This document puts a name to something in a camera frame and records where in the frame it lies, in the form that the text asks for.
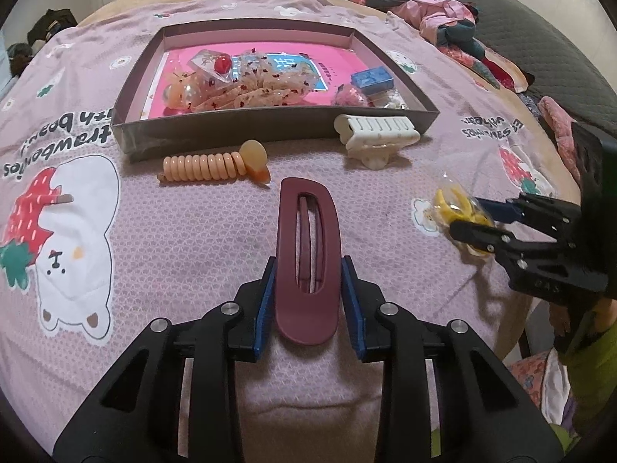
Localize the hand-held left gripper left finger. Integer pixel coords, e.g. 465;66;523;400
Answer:
53;257;278;463

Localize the pink strawberry bear bedsheet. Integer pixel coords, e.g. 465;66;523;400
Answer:
0;0;584;463

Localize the yellow hair ties packet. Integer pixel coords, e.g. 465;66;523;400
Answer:
431;181;497;256

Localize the orange spiral hair tie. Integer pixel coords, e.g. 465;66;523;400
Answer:
158;140;271;186

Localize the red cherry earrings packet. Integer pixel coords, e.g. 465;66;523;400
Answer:
190;51;234;83

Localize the maroon oval hair clip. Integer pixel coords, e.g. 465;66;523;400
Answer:
275;177;344;346

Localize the small pink hair accessory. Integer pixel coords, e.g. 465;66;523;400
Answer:
332;84;369;107

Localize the pink book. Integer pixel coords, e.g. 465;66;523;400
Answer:
145;48;386;119

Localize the person's right forearm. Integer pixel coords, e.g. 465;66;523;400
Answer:
559;299;617;439

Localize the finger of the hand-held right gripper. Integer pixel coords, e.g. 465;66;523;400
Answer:
475;192;582;235
448;219;531;271

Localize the pink fluffy cloth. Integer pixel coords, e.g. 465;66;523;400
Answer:
537;96;586;184

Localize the small blue box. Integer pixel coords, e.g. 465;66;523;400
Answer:
350;68;396;95

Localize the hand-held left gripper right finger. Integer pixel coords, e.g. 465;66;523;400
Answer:
340;255;565;463

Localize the shallow brown cardboard box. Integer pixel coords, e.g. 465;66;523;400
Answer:
111;18;439;164

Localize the grey quilted headboard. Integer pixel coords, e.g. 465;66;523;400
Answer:
443;0;617;140

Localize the sheer dotted bow scrunchie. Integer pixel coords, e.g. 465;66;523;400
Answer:
188;51;319;112

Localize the white hair claw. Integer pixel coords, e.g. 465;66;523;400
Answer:
334;114;421;171

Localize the pile of dark clothes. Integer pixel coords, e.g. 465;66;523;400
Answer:
7;7;78;78

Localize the clear yellow hair claw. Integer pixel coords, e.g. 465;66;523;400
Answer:
161;70;215;109

